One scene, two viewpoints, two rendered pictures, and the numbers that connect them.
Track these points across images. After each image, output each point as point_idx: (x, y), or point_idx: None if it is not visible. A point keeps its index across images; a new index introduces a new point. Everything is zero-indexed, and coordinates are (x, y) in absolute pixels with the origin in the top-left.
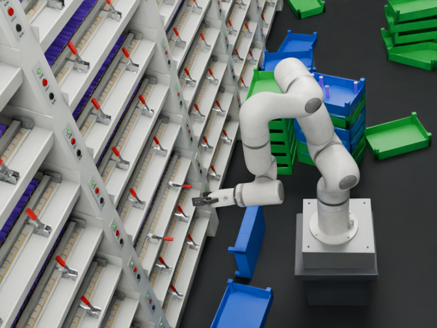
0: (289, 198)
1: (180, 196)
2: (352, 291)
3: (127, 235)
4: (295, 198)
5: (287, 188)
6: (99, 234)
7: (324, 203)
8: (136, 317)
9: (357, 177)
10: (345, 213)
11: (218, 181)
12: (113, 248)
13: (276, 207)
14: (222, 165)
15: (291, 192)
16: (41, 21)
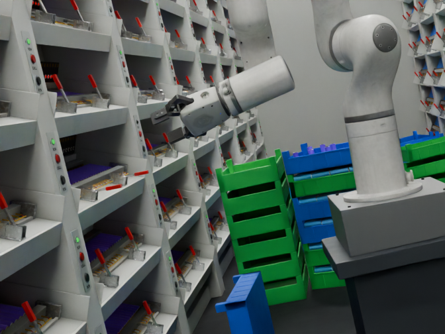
0: (306, 312)
1: (128, 239)
2: (444, 309)
3: (48, 94)
4: (317, 311)
5: (302, 307)
6: (6, 15)
7: (358, 119)
8: (53, 290)
9: (396, 33)
10: (395, 140)
11: (187, 291)
12: (24, 70)
13: (289, 322)
14: (192, 282)
15: (309, 308)
16: None
